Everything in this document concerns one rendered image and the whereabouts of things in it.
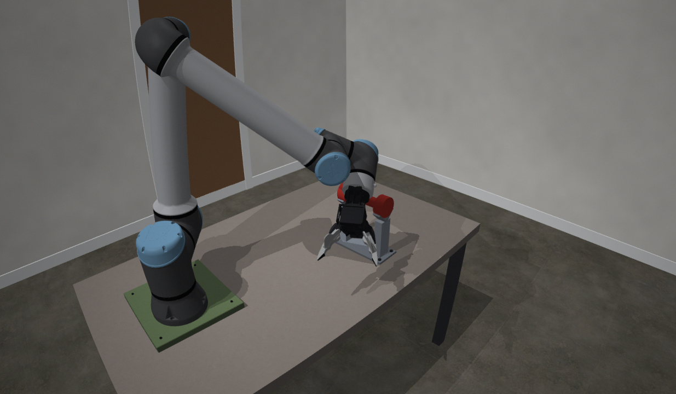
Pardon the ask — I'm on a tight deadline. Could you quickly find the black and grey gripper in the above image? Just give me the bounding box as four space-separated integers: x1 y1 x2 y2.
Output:
317 186 378 266

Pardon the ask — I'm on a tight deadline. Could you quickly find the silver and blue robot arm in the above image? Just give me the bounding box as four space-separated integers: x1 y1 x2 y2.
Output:
135 17 379 326

